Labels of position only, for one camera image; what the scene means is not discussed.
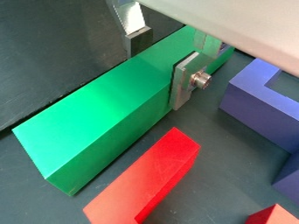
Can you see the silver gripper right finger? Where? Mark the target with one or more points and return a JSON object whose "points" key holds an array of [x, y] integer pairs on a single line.
{"points": [[188, 73]]}

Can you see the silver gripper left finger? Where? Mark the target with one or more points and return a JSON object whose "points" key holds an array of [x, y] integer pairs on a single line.
{"points": [[136, 34]]}

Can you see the green rectangular block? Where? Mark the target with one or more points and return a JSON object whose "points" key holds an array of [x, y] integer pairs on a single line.
{"points": [[80, 133]]}

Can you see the purple H-shaped block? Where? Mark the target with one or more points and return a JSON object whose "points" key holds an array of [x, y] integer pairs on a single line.
{"points": [[271, 114]]}

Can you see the red H-shaped block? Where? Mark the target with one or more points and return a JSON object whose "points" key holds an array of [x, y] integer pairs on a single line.
{"points": [[139, 189]]}

